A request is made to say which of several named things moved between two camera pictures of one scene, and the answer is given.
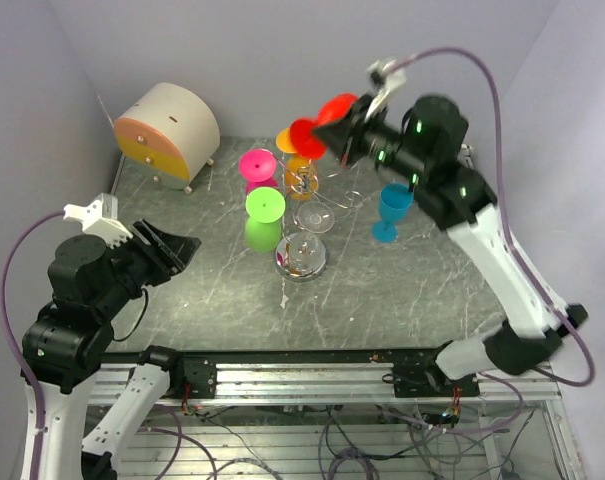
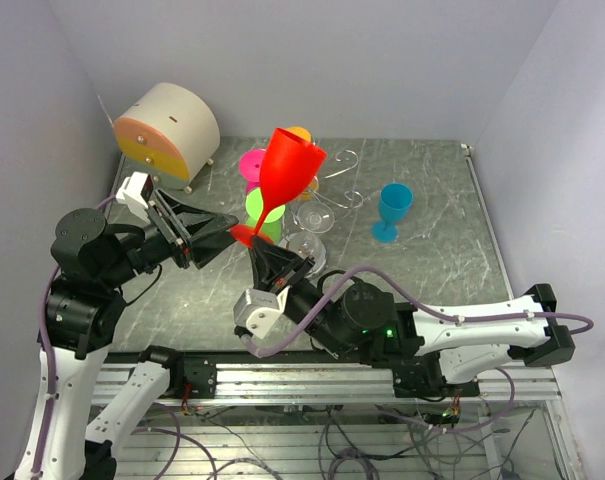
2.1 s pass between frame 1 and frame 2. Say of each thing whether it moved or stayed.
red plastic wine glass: moved
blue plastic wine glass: stayed
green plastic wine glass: stayed
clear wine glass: stayed
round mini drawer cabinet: stayed
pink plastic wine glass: stayed
